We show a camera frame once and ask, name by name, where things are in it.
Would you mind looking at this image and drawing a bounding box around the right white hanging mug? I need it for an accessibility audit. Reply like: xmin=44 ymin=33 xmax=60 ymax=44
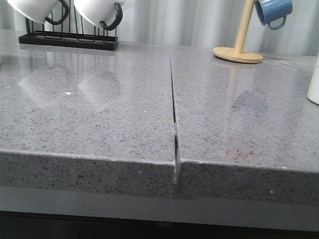
xmin=73 ymin=0 xmax=126 ymax=31

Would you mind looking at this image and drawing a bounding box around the black wire mug rack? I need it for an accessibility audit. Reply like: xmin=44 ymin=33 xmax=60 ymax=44
xmin=18 ymin=0 xmax=118 ymax=51

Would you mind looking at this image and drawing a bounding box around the wooden mug tree stand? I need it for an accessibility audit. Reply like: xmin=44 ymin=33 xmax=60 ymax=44
xmin=213 ymin=0 xmax=263 ymax=64

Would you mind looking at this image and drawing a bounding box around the blue hanging mug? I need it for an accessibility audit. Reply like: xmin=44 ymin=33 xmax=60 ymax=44
xmin=254 ymin=0 xmax=293 ymax=31

